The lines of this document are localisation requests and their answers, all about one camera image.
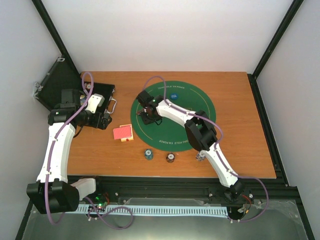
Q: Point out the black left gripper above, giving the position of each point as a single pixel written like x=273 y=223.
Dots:
x=96 y=123

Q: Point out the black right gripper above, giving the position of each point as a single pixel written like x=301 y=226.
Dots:
x=146 y=121

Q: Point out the blue small blind button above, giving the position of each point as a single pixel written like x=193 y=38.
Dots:
x=174 y=96

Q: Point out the blue 50 chip stack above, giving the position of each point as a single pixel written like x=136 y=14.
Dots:
x=148 y=154

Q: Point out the brown 100 chip stack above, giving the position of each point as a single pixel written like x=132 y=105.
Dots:
x=170 y=157

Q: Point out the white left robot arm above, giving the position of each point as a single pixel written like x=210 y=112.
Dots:
x=52 y=193

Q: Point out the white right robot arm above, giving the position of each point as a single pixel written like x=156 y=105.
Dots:
x=201 y=134

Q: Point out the red playing card deck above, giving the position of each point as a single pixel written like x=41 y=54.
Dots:
x=124 y=133

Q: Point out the round green poker mat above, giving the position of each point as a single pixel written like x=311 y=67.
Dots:
x=168 y=133

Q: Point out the black poker chip case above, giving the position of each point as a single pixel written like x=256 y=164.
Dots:
x=60 y=93

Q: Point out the purple white chip stack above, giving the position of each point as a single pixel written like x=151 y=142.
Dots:
x=200 y=156

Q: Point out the silver case handle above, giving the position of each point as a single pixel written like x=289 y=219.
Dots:
x=114 y=105

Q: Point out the black aluminium frame rail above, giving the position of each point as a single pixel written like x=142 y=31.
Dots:
x=209 y=190

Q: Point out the light blue cable duct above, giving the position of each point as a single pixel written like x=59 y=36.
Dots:
x=156 y=211

